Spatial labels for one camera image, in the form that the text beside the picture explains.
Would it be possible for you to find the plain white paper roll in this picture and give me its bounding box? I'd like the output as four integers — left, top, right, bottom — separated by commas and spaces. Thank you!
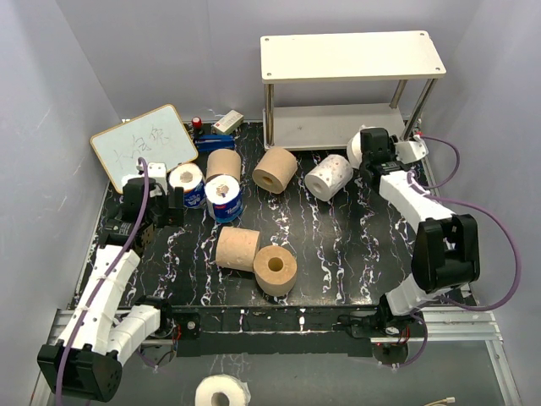
347, 125, 376, 170

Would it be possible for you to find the light blue roll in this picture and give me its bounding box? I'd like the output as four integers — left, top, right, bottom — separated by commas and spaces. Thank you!
168, 162, 205, 209

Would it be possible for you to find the blue Tempo roll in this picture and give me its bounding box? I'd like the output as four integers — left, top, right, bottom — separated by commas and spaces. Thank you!
205, 174, 243, 223

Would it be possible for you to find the white patterned paper roll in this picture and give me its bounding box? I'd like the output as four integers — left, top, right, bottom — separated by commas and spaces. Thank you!
304, 154, 353, 201

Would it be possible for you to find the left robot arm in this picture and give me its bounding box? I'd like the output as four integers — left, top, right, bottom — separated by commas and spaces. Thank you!
37, 175, 183, 404

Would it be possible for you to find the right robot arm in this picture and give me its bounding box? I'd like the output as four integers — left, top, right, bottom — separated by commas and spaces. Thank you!
359, 128, 480, 336

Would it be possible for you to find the white two-tier shelf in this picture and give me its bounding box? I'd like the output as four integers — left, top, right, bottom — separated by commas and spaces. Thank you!
260, 30, 446, 151

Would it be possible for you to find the brown roll front lying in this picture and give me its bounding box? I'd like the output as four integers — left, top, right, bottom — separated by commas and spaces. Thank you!
216, 227, 260, 272

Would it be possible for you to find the brown roll back left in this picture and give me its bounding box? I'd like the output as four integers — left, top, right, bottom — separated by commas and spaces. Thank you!
206, 149, 242, 182

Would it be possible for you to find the blue stapler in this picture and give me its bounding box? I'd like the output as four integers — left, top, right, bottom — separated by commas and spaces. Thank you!
194, 134, 235, 152

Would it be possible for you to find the red emergency stop button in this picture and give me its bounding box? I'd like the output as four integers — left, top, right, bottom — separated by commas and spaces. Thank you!
191, 117, 203, 132

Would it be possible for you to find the brown roll back centre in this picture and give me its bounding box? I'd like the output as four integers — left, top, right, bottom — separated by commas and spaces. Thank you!
252, 147, 298, 195

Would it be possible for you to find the white green small box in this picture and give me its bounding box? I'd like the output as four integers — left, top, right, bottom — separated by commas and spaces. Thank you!
211, 110, 244, 135

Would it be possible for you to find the brown roll front upright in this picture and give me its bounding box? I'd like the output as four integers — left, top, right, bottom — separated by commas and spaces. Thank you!
254, 245, 298, 297

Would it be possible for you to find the white roll on floor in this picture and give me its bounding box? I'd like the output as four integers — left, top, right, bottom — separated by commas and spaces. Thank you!
194, 375, 251, 406

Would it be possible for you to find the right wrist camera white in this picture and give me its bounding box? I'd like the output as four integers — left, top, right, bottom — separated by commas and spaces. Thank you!
395, 134, 429, 164

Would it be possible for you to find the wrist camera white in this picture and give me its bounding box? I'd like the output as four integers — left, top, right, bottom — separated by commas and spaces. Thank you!
147, 162, 167, 189
395, 134, 429, 164

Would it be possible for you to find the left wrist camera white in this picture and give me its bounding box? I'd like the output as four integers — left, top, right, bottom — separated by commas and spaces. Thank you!
147, 162, 167, 189

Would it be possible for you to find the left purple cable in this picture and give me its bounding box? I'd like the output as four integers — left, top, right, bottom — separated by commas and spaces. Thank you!
54, 156, 150, 406

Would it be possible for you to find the small whiteboard wooden frame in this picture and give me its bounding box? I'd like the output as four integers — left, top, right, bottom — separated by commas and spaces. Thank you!
90, 104, 199, 193

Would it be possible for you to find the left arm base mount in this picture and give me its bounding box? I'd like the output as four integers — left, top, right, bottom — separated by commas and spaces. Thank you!
135, 295, 201, 349

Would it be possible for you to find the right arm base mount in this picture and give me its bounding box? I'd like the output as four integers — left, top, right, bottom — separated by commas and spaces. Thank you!
332, 310, 424, 344

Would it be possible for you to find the aluminium rail frame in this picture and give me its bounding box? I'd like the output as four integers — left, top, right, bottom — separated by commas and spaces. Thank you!
31, 118, 523, 406

